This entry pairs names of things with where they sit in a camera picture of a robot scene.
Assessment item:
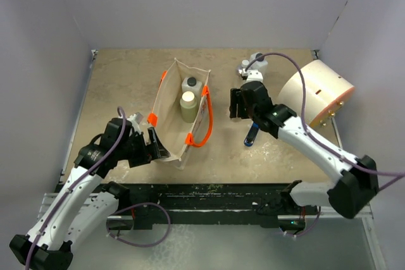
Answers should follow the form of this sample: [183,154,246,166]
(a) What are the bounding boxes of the white bottle black cap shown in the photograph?
[182,77,203,97]

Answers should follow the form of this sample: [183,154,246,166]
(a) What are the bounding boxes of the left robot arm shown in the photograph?
[9,117,163,269]

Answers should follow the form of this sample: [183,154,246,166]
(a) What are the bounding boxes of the purple cable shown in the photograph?
[245,52,405,239]
[25,106,128,267]

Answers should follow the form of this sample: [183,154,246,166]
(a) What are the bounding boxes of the green bottle cream cap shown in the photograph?
[180,92,198,123]

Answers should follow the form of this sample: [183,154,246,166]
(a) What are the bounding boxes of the white square bottle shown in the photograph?
[249,52,268,76]

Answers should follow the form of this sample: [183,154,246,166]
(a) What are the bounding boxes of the canvas tote bag orange handles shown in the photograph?
[147,59,213,169]

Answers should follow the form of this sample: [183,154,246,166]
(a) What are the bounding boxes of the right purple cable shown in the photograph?
[245,52,405,239]

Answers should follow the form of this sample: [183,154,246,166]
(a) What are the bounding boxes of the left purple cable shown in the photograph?
[25,106,128,267]

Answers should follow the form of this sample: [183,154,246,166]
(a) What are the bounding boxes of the clear bottle silver cap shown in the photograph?
[236,59,249,80]

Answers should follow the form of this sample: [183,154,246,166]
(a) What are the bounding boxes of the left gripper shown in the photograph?
[117,127,169,167]

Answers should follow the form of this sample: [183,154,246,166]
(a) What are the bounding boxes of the white cylindrical container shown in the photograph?
[276,59,355,128]

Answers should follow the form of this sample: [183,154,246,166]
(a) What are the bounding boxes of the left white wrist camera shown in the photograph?
[127,112,144,133]

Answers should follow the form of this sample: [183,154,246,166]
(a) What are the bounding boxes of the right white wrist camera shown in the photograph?
[240,70,263,83]

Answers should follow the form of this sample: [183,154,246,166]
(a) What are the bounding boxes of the blue stapler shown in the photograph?
[244,123,259,147]

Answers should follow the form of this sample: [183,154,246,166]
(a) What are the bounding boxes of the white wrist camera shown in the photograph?
[240,70,263,83]
[127,112,144,133]

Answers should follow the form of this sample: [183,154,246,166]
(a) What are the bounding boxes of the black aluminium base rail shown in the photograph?
[109,183,317,230]

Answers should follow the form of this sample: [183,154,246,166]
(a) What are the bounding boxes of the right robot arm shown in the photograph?
[230,81,378,219]

